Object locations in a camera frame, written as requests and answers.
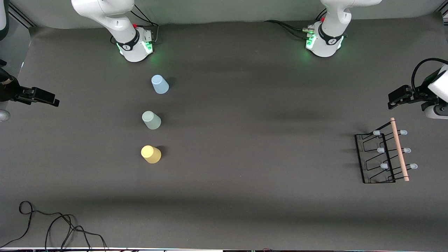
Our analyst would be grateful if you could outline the light blue plastic cup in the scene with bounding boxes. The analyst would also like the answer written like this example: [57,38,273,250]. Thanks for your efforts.
[151,75,169,95]

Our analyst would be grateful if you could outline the pale green plastic cup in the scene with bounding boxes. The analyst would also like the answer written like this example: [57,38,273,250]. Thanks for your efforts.
[142,111,162,130]

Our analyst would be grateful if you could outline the yellow plastic cup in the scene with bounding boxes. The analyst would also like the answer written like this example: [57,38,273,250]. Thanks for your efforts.
[141,145,162,164]

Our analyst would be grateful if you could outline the dark grey table mat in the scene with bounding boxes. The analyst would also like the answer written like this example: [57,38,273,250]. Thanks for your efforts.
[0,14,448,250]

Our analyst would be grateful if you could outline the thin black loose cable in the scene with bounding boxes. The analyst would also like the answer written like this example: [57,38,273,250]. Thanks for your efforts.
[0,201,107,251]

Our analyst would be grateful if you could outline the black arm base cables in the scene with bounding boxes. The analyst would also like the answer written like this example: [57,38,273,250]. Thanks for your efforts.
[264,9,327,40]
[130,3,160,45]

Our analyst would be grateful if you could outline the black left arm base cables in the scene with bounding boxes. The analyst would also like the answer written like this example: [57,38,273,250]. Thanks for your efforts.
[264,9,327,40]

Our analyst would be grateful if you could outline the black wire cup holder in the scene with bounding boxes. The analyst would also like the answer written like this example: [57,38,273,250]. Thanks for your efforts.
[355,118,418,184]

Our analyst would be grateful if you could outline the black right arm base cables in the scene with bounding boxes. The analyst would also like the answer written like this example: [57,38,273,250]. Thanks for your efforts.
[130,3,160,45]

